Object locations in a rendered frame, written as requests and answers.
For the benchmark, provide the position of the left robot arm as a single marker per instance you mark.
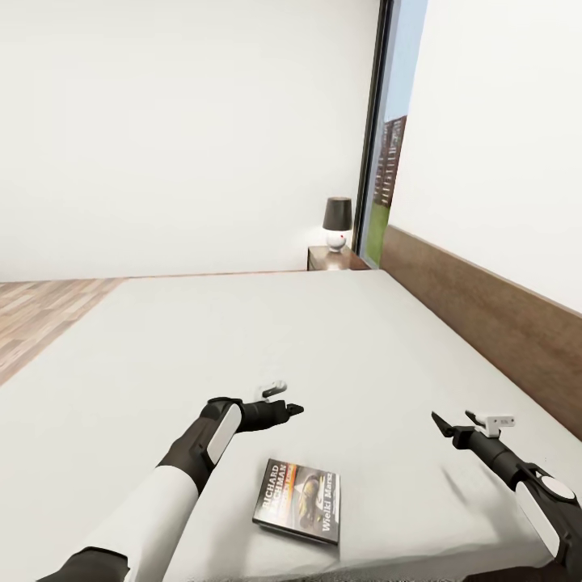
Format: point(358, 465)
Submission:
point(137, 542)

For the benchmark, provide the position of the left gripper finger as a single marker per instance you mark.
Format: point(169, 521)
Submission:
point(293, 409)

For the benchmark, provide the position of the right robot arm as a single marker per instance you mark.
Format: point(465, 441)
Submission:
point(550, 505)

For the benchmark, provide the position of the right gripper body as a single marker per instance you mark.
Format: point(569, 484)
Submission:
point(485, 448)

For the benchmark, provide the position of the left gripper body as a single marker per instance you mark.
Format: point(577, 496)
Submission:
point(270, 414)

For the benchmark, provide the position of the table lamp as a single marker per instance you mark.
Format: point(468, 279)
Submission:
point(337, 218)

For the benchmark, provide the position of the hardback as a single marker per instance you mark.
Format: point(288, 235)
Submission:
point(299, 500)

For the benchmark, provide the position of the bed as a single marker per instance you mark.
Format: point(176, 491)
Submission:
point(370, 355)

